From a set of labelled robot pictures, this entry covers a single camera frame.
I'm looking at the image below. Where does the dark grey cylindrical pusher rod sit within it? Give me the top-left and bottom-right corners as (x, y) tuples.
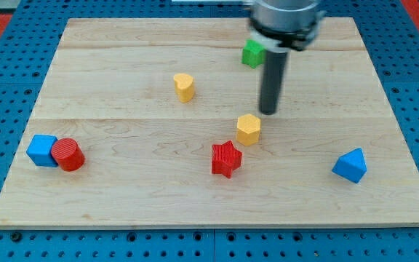
(258, 51), (289, 115)

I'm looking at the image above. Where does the yellow hexagon block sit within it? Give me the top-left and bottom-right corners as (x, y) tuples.
(236, 114), (261, 146)

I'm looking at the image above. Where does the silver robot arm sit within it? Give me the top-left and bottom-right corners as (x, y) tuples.
(247, 0), (325, 115)

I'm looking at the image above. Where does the yellow heart block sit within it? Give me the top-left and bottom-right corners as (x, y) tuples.
(173, 73), (195, 103)

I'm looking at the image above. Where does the green star block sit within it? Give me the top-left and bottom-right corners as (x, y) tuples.
(242, 39), (266, 68)

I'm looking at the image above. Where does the red star block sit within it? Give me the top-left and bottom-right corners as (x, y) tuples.
(211, 140), (243, 179)

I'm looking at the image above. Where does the blue triangle block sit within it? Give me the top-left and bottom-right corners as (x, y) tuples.
(332, 148), (367, 183)

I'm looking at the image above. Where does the wooden board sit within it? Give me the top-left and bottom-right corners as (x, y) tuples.
(0, 17), (419, 230)

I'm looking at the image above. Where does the red cylinder block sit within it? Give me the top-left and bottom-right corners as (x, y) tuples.
(51, 138), (85, 172)

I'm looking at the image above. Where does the blue cube block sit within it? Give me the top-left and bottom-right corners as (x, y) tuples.
(26, 134), (58, 167)

